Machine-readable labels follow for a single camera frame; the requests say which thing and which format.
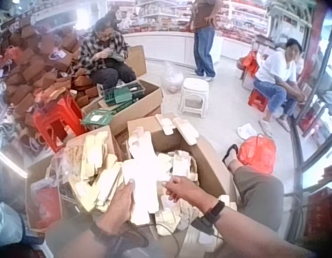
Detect person's left hand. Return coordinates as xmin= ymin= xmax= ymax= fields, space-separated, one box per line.
xmin=97 ymin=178 xmax=137 ymax=236

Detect white shop counter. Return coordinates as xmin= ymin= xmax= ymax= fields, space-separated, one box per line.
xmin=122 ymin=30 xmax=256 ymax=68

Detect clear plastic bag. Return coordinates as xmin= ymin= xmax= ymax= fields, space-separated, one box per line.
xmin=160 ymin=61 xmax=186 ymax=95

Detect brown cardboard sheet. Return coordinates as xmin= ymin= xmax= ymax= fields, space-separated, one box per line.
xmin=125 ymin=45 xmax=148 ymax=79

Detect flat green box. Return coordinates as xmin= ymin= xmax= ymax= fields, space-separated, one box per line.
xmin=81 ymin=108 xmax=117 ymax=126

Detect white plastic bag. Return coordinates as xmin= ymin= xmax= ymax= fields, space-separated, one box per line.
xmin=237 ymin=123 xmax=257 ymax=141

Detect carton of cream box blanks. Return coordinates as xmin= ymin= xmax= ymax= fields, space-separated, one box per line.
xmin=127 ymin=114 xmax=232 ymax=237

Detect heap of brown gift bags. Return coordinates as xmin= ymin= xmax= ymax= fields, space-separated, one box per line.
xmin=0 ymin=18 xmax=102 ymax=160

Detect person's legs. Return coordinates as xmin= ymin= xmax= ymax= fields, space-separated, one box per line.
xmin=222 ymin=144 xmax=285 ymax=232

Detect glass display cabinet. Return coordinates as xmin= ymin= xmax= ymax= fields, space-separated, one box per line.
xmin=288 ymin=0 xmax=332 ymax=169

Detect carton of green boxes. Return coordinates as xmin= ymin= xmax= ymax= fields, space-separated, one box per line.
xmin=81 ymin=79 xmax=164 ymax=135

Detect white plastic stool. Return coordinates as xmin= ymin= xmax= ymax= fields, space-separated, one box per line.
xmin=178 ymin=77 xmax=210 ymax=119

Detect red packet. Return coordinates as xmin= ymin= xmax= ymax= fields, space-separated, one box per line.
xmin=33 ymin=186 xmax=63 ymax=230

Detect stack of red plastic stools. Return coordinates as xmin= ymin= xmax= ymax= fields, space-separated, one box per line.
xmin=32 ymin=93 xmax=87 ymax=154

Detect black wrist band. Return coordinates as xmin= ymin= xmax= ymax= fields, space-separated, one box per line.
xmin=191 ymin=200 xmax=226 ymax=234
xmin=90 ymin=223 xmax=150 ymax=252

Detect red gift box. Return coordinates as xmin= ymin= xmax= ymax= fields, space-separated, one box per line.
xmin=305 ymin=186 xmax=332 ymax=240

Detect beige box blank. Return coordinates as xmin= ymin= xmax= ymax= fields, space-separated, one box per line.
xmin=154 ymin=114 xmax=178 ymax=137
xmin=172 ymin=117 xmax=200 ymax=146

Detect white cardboard box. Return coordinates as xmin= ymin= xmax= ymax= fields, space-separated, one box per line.
xmin=122 ymin=126 xmax=189 ymax=226

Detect store shelves with goods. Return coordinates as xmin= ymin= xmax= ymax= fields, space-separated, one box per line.
xmin=106 ymin=0 xmax=269 ymax=47

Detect carton of beige box blanks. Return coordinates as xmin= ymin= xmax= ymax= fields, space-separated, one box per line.
xmin=25 ymin=125 xmax=126 ymax=235

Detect person's right hand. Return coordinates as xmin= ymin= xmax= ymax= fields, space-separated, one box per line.
xmin=160 ymin=175 xmax=220 ymax=215

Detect red plastic bag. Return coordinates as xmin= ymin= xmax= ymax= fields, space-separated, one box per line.
xmin=237 ymin=135 xmax=277 ymax=175

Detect red gift bag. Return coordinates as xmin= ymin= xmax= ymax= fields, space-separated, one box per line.
xmin=241 ymin=51 xmax=261 ymax=79

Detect red plastic stool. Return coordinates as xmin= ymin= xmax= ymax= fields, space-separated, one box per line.
xmin=248 ymin=88 xmax=270 ymax=113

